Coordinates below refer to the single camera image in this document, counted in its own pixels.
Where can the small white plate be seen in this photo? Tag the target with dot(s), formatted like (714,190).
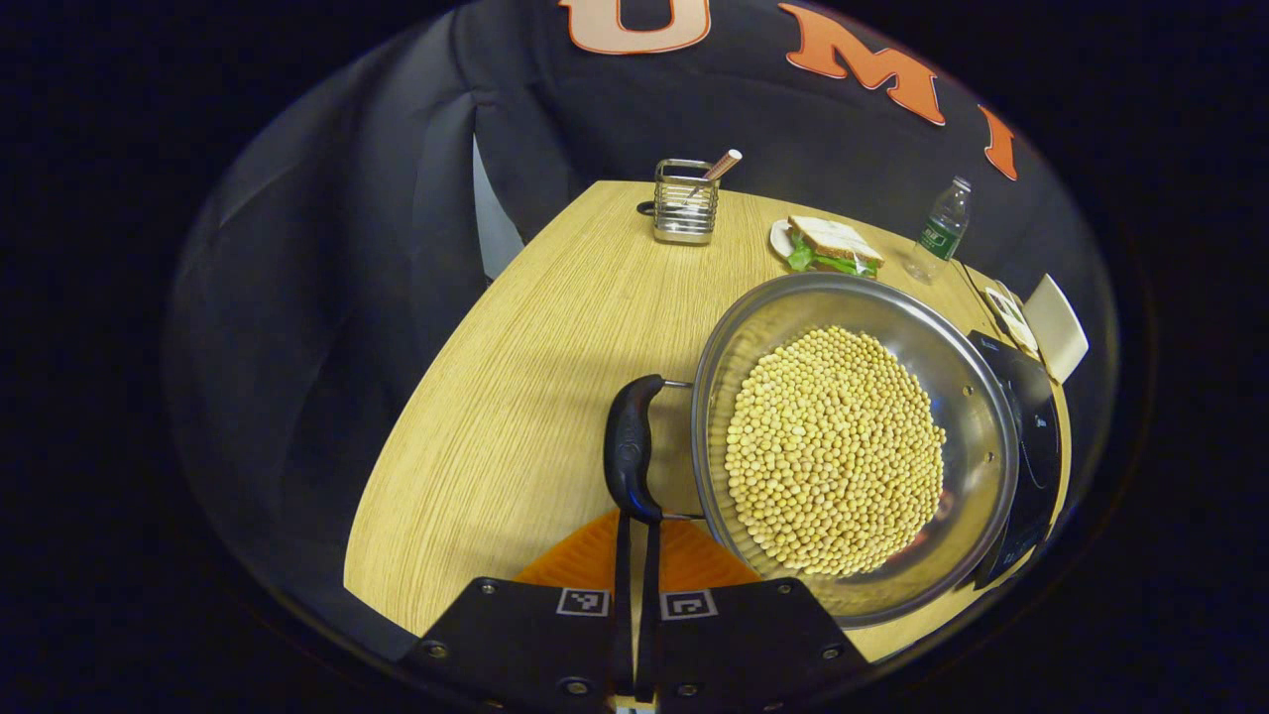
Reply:
(780,238)

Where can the clear plastic water bottle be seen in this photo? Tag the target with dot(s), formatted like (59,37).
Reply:
(937,233)

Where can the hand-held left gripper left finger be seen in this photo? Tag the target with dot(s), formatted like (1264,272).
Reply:
(624,595)

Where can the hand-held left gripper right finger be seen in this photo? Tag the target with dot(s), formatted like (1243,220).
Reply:
(649,605)

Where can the white box appliance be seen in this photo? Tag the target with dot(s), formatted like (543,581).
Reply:
(1056,327)

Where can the black induction cooktop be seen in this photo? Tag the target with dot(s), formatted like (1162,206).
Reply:
(1036,436)

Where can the sandwich with lettuce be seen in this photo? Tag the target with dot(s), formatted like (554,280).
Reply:
(833,243)

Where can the pile of soybeans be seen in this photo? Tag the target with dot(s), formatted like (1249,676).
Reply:
(833,456)

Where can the black backdrop cloth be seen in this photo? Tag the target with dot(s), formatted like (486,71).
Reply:
(347,248)

